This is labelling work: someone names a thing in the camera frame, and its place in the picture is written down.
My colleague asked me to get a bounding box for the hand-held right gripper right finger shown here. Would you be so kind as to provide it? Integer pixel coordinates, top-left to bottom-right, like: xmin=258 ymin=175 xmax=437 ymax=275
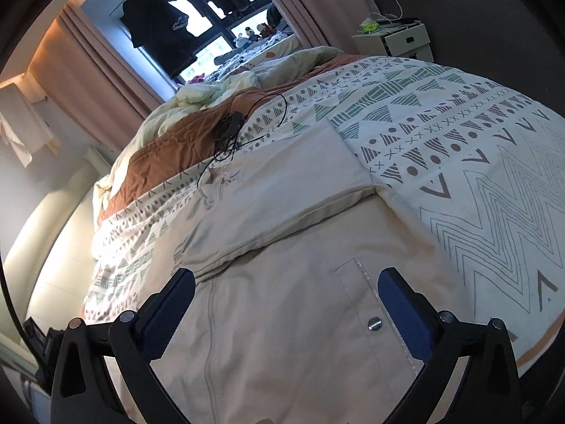
xmin=377 ymin=267 xmax=522 ymax=424

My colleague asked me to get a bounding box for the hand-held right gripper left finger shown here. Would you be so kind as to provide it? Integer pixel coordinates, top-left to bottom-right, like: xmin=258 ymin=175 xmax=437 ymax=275
xmin=50 ymin=267 xmax=197 ymax=424

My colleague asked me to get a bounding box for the beige jacket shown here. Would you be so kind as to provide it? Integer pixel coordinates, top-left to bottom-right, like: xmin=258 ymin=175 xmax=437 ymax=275
xmin=95 ymin=121 xmax=482 ymax=424

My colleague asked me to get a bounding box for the dark object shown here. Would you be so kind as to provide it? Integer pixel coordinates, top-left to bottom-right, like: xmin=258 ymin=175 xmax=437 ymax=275
xmin=24 ymin=317 xmax=65 ymax=389

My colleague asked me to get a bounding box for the patterned duvet cover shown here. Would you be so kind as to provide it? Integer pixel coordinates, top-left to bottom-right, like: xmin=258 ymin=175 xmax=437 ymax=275
xmin=84 ymin=53 xmax=565 ymax=381

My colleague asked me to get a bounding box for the cream quilt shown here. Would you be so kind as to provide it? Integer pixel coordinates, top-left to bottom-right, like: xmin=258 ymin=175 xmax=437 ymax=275
xmin=95 ymin=46 xmax=349 ymax=230

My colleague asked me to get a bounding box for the white hanging shirt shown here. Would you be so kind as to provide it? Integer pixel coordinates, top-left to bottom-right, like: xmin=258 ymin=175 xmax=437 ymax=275
xmin=0 ymin=110 xmax=60 ymax=169

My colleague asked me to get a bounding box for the pink curtain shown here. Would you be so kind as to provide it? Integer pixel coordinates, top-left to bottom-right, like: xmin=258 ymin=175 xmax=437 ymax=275
xmin=251 ymin=0 xmax=327 ymax=49
xmin=26 ymin=2 xmax=171 ymax=120

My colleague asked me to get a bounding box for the printed window seat blanket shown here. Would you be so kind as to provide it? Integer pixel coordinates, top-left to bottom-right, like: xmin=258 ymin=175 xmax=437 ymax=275
xmin=212 ymin=33 xmax=301 ymax=80

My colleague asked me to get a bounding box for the white nightstand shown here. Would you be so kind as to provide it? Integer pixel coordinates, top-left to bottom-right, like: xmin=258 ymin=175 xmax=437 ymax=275
xmin=352 ymin=18 xmax=435 ymax=60

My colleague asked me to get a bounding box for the black charger with cable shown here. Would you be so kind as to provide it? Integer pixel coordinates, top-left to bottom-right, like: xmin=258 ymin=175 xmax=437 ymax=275
xmin=196 ymin=93 xmax=289 ymax=190

